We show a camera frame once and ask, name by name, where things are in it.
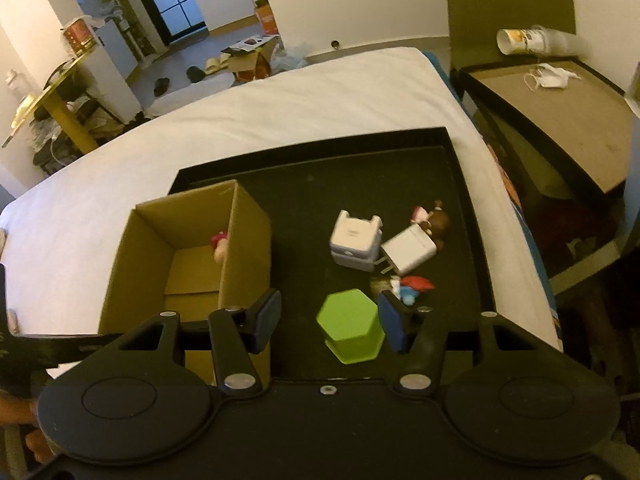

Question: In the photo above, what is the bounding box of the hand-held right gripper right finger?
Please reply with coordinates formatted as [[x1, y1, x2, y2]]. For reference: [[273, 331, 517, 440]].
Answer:
[[378, 290, 571, 394]]

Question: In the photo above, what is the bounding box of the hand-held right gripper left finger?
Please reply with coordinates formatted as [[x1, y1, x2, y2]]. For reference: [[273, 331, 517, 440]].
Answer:
[[85, 289, 282, 395]]

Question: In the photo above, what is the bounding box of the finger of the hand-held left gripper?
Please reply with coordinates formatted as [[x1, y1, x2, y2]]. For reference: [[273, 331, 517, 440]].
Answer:
[[50, 332, 123, 368]]

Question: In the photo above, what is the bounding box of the blue red figurine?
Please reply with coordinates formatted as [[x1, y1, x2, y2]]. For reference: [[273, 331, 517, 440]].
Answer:
[[389, 275, 436, 307]]

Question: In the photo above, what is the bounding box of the green hexagonal cup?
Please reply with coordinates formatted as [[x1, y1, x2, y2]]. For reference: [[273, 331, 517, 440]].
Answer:
[[316, 288, 386, 365]]

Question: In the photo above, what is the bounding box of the brown cardboard box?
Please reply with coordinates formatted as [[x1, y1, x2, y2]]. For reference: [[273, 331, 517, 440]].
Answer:
[[98, 180, 274, 382]]

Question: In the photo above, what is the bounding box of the grey white cube adapter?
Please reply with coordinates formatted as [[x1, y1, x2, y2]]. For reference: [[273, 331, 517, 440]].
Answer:
[[329, 210, 384, 274]]

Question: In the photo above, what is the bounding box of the black tray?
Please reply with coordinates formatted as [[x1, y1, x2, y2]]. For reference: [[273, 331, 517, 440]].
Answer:
[[167, 127, 498, 382]]

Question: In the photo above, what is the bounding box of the pink figurine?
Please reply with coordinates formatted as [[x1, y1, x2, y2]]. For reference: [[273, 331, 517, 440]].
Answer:
[[210, 232, 230, 264]]

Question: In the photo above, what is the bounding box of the brown doll figurine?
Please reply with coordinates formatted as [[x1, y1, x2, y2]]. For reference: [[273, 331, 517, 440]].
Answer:
[[410, 200, 451, 252]]

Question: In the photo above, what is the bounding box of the pile of dark clutter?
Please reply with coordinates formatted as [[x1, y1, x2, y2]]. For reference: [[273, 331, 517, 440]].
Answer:
[[29, 102, 151, 177]]

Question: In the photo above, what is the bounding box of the yellow round table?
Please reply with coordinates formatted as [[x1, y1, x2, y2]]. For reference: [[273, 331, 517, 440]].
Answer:
[[0, 44, 102, 156]]

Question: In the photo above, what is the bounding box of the open cardboard box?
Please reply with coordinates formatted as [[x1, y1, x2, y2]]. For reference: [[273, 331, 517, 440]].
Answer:
[[221, 35, 282, 84]]

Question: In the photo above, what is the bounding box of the clear plastic bag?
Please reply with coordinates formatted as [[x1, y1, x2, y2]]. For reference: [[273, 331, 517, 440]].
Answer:
[[271, 44, 310, 72]]

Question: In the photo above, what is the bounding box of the black brown bedside table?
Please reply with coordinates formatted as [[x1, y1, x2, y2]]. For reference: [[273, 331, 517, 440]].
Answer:
[[451, 56, 640, 293]]

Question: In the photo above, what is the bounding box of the glass jar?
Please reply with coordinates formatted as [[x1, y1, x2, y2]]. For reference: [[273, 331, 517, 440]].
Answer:
[[4, 69, 27, 99]]

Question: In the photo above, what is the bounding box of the white cabinet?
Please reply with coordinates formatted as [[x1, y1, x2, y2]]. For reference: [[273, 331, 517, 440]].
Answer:
[[94, 19, 142, 122]]

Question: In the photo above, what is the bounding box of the white face mask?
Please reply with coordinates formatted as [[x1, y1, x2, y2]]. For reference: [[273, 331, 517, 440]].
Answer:
[[523, 63, 582, 90]]

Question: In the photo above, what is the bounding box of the orange carton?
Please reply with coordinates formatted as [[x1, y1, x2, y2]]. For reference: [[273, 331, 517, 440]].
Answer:
[[254, 2, 279, 36]]

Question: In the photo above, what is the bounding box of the red tin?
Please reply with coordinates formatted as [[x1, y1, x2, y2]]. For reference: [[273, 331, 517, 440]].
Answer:
[[62, 17, 97, 54]]

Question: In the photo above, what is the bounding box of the stack of paper cups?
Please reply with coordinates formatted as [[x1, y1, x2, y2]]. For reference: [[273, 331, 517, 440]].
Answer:
[[496, 25, 582, 59]]

